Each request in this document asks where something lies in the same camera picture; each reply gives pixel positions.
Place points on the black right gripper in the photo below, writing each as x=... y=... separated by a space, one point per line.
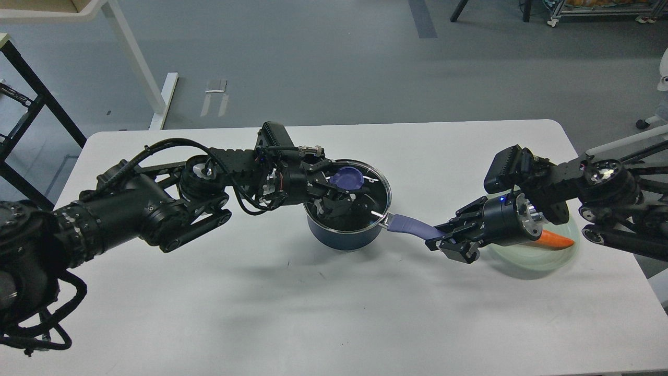
x=505 y=220

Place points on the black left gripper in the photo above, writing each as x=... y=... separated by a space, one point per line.
x=320 y=179

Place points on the glass pot lid purple knob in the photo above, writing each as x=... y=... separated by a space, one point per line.
x=377 y=200

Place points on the dark blue saucepan purple handle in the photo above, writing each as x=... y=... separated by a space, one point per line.
x=389 y=221

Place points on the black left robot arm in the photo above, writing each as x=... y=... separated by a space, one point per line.
x=172 y=192

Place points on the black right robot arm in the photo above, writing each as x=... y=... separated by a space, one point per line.
x=624 y=209

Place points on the orange toy carrot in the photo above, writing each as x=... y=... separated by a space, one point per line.
x=553 y=240

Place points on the white chair base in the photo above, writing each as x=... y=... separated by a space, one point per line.
x=651 y=126

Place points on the metal wheeled cart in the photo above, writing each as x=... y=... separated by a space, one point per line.
x=644 y=12

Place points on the black metal rack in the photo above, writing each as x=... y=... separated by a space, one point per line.
x=44 y=100

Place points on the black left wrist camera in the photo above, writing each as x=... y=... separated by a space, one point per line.
x=274 y=140

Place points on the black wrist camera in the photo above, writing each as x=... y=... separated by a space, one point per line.
x=274 y=140
x=509 y=167

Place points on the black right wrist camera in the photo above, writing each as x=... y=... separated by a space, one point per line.
x=509 y=167

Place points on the white desk frame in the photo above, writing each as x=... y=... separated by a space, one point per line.
x=52 y=12

